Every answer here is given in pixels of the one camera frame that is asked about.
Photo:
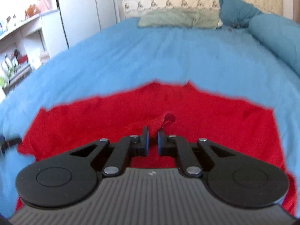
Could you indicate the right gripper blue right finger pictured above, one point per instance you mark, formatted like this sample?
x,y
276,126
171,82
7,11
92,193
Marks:
x,y
178,148

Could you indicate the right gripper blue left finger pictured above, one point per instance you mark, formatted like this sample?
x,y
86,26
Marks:
x,y
123,151

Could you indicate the red knit sweater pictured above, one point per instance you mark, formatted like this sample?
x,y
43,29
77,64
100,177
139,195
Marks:
x,y
180,110

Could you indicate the red box on shelf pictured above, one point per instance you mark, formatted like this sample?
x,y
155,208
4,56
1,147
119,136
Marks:
x,y
22,59

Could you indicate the beige bag under desk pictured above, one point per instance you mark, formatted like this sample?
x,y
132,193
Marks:
x,y
44,57

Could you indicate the white shelf desk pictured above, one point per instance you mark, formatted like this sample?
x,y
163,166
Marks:
x,y
42,32

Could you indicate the blue bed sheet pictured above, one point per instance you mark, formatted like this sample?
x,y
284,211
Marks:
x,y
226,61

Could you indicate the orange plush on desk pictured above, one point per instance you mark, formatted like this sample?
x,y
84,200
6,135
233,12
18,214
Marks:
x,y
31,11

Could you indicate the white grey wardrobe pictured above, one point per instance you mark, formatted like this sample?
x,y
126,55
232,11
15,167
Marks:
x,y
83,18

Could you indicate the green pillow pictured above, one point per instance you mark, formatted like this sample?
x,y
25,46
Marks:
x,y
196,19

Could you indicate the pink ribbed container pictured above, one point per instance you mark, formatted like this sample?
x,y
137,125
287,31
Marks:
x,y
44,5

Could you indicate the dark teal pillow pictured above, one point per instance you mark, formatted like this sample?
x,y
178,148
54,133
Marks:
x,y
237,13

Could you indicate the rolled blue duvet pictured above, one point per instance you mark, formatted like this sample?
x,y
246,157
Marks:
x,y
280,35

